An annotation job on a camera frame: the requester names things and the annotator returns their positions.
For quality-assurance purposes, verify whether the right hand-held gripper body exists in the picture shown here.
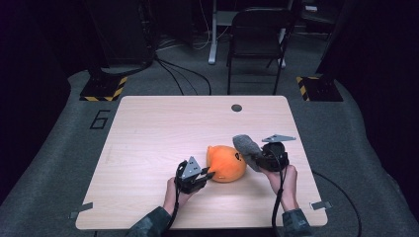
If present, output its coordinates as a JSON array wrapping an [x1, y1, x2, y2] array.
[[258, 133, 296, 172]]

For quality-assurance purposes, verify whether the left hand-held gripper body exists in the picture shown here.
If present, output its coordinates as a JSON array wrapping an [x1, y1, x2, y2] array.
[[175, 156, 208, 195]]

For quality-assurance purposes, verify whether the orange soft toy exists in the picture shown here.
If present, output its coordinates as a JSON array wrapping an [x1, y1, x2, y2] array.
[[206, 144, 248, 184]]

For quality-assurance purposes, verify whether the grey fluffy cloth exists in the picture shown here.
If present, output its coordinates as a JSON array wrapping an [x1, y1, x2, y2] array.
[[232, 133, 265, 173]]

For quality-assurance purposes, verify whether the person's left hand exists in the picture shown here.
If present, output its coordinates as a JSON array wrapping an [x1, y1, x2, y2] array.
[[163, 177, 196, 216]]

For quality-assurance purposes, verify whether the person's right hand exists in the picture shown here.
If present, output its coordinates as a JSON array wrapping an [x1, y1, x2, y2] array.
[[260, 165, 299, 212]]

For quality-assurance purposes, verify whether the black stand base striped edge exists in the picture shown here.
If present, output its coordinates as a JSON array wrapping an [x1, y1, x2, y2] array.
[[79, 76, 128, 103], [295, 76, 344, 103]]

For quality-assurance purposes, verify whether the black folding chair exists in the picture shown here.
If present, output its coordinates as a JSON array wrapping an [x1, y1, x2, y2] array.
[[226, 7, 293, 97]]

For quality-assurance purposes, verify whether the dark curtain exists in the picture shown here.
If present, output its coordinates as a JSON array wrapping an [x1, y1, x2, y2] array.
[[0, 0, 87, 201], [317, 0, 419, 218]]

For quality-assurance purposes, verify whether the black equipment case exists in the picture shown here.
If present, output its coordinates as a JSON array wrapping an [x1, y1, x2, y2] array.
[[95, 0, 156, 68]]

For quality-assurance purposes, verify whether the left hand-held gripper cable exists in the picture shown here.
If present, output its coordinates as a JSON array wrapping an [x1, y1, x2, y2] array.
[[162, 160, 189, 233]]

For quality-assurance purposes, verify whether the hand-held gripper cable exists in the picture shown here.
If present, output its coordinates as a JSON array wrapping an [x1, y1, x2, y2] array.
[[270, 149, 288, 237], [162, 160, 189, 233]]

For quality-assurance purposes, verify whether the right hand-held gripper cable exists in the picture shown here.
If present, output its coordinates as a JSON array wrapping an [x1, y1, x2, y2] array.
[[270, 149, 288, 237]]

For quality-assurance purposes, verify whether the long black floor cable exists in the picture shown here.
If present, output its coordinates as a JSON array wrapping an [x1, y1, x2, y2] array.
[[312, 171, 363, 237]]

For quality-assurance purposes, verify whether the white desk frame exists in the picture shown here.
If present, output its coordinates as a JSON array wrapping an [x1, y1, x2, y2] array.
[[208, 0, 288, 69]]

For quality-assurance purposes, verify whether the white floor cable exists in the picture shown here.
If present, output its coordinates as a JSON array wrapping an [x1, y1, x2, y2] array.
[[157, 29, 231, 52]]

